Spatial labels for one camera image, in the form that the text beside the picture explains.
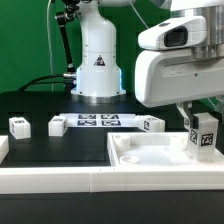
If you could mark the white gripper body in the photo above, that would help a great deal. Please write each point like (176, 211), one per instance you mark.
(166, 72)

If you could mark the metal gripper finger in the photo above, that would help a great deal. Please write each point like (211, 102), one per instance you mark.
(218, 106)
(189, 119)

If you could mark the white square table top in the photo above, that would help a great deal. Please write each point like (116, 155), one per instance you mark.
(154, 149)

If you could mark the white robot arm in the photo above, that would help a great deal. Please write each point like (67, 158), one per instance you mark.
(99, 78)

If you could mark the white marker base plate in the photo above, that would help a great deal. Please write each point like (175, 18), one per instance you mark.
(100, 120)

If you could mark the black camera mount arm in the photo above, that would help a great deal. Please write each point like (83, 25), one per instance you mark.
(62, 18)

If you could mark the white U-shaped obstacle wall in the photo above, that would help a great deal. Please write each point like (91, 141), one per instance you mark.
(110, 178)

